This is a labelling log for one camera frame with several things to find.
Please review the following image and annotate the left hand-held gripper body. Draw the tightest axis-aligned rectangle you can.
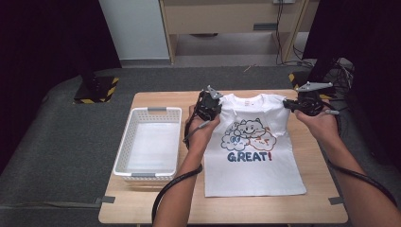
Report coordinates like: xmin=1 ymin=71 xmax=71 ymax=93
xmin=193 ymin=84 xmax=224 ymax=122

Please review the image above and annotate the grey desk drawer handle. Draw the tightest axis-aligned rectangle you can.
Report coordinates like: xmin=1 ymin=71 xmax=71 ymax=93
xmin=253 ymin=23 xmax=278 ymax=31

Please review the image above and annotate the hanging black cable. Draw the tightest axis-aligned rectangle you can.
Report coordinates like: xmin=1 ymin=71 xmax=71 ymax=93
xmin=274 ymin=0 xmax=315 ymax=68

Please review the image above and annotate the tangled cable bundle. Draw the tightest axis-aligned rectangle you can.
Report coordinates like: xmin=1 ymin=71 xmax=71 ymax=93
xmin=327 ymin=56 xmax=356 ymax=96

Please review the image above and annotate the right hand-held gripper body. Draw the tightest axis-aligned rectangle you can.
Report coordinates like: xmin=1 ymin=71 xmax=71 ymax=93
xmin=296 ymin=80 xmax=335 ymax=117

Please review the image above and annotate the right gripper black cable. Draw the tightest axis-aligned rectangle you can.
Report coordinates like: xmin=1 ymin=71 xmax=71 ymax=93
xmin=323 ymin=100 xmax=398 ymax=207

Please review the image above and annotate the black stand with striped base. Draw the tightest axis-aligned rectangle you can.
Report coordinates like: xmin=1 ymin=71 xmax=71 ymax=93
xmin=288 ymin=46 xmax=340 ymax=100
xmin=61 ymin=25 xmax=120 ymax=104

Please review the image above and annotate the person's left hand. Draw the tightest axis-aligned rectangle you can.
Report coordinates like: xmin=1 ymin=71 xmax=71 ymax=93
xmin=185 ymin=105 xmax=221 ymax=155

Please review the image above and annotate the beige wooden desk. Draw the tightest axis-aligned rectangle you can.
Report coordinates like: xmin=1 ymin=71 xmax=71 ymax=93
xmin=159 ymin=0 xmax=311 ymax=64

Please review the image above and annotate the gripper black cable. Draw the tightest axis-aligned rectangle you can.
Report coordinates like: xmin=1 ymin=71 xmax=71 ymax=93
xmin=150 ymin=107 xmax=212 ymax=225
xmin=323 ymin=100 xmax=398 ymax=207

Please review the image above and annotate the white plastic basket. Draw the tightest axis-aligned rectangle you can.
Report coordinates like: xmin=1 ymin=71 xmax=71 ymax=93
xmin=112 ymin=106 xmax=183 ymax=183

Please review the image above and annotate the black curtain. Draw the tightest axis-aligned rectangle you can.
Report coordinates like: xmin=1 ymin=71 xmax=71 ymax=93
xmin=0 ymin=0 xmax=122 ymax=171
xmin=302 ymin=0 xmax=401 ymax=171

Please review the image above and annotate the white printed t-shirt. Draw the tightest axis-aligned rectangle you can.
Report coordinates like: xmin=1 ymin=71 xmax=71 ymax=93
xmin=202 ymin=93 xmax=307 ymax=198

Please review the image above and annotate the person's right hand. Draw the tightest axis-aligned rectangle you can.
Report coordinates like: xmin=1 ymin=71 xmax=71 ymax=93
xmin=294 ymin=108 xmax=343 ymax=147

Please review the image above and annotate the white cabinet panel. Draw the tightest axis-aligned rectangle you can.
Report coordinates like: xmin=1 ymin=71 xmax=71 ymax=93
xmin=97 ymin=0 xmax=170 ymax=61

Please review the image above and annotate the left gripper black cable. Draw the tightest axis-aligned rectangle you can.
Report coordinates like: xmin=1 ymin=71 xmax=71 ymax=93
xmin=150 ymin=107 xmax=212 ymax=225

